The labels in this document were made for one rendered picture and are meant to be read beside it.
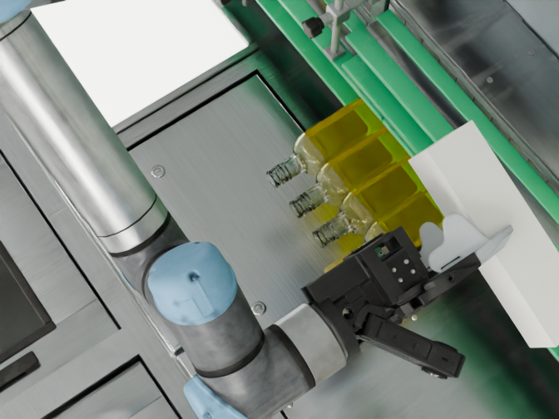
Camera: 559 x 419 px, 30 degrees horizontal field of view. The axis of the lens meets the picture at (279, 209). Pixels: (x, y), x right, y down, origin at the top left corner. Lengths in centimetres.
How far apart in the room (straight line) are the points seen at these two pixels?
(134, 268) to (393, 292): 26
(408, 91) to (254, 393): 59
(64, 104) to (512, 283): 48
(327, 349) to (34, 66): 38
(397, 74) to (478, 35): 13
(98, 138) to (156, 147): 70
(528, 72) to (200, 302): 69
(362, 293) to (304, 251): 57
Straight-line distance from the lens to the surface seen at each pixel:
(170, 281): 94
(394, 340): 106
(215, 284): 95
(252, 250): 162
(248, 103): 173
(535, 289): 110
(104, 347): 161
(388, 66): 147
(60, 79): 99
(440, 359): 107
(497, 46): 149
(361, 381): 160
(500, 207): 109
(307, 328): 102
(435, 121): 143
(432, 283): 104
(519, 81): 146
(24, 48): 98
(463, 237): 106
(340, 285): 104
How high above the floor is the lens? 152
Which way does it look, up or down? 14 degrees down
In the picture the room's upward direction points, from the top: 123 degrees counter-clockwise
